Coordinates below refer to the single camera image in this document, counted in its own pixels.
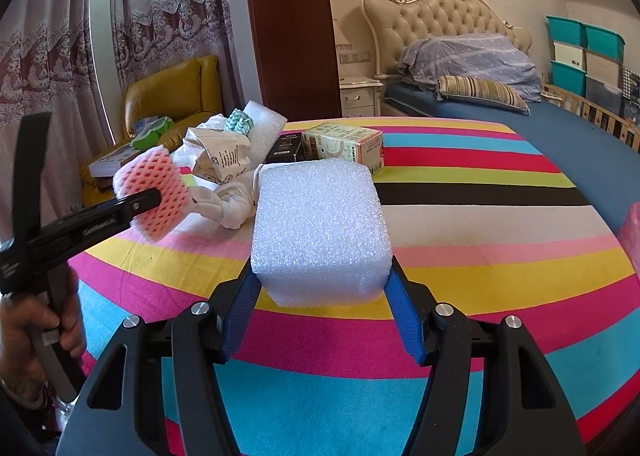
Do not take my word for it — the cream nightstand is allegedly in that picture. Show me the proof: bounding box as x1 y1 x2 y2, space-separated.
340 76 385 119

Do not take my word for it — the dark wooden cabinet panel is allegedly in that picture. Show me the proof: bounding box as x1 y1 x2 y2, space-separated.
242 0 343 124

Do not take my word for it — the pink foam fruit net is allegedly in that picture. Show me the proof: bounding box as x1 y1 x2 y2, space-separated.
112 146 192 243

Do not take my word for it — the white knotted plastic bag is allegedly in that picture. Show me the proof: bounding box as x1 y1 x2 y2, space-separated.
175 113 266 231

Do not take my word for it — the pink-lined trash bin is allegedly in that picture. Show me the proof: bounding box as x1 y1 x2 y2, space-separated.
617 202 640 282

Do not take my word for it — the pale bangle bracelet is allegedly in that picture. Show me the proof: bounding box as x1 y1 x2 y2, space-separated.
0 377 47 410

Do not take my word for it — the green tissue pack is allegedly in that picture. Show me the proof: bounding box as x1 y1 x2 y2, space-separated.
131 115 175 151

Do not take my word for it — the grey clear storage box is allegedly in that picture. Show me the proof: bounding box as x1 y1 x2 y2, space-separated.
584 76 623 112

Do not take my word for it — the pale blue quilt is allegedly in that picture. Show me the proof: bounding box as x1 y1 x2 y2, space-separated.
398 33 543 103

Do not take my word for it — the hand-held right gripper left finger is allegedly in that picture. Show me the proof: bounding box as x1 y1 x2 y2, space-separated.
57 256 263 456

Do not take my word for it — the beige printed paper bag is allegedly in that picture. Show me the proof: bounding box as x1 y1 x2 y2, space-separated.
184 128 251 185

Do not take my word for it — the person's left hand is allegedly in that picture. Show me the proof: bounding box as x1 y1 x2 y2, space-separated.
0 268 87 409

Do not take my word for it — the wooden crib rail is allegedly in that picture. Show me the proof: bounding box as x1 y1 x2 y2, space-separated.
542 82 640 154

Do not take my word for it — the flat book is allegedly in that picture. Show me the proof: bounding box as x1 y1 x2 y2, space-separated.
89 143 138 179

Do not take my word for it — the teal patterned wrapper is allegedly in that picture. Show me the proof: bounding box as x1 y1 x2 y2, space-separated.
223 108 256 137

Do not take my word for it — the striped pillow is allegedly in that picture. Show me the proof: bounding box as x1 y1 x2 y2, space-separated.
436 75 531 116

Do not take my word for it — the pink lace curtain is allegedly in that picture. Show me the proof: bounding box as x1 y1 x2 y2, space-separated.
111 0 238 147
0 0 96 247

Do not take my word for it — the yellow leather armchair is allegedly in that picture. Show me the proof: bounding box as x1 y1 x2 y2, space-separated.
80 55 223 207

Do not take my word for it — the white foam block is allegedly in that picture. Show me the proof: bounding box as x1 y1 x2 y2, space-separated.
250 159 393 309

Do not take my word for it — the teal storage box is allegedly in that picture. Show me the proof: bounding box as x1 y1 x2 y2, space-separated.
550 60 587 97
584 23 626 62
546 15 586 47

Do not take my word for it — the clear beige storage box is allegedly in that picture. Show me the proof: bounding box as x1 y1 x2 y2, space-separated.
585 50 623 84

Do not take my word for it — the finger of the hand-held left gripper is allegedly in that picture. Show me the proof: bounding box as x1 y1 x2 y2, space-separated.
62 187 164 258

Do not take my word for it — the colourful striped blanket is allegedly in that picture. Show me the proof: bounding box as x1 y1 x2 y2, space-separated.
65 116 640 456

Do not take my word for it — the white storage box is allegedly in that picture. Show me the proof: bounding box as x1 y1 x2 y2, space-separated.
554 41 587 72

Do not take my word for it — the cream tufted bed headboard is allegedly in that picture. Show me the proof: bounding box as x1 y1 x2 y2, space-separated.
361 0 533 82

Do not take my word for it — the black cardboard box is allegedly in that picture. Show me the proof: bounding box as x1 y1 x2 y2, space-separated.
264 132 307 166

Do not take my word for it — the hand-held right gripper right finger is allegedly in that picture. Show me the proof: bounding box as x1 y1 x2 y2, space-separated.
382 255 588 456

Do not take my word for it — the black white checkered bag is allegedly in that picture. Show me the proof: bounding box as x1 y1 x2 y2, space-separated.
620 65 640 102

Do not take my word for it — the white foam sheet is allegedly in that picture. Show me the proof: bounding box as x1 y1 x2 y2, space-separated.
243 100 288 167

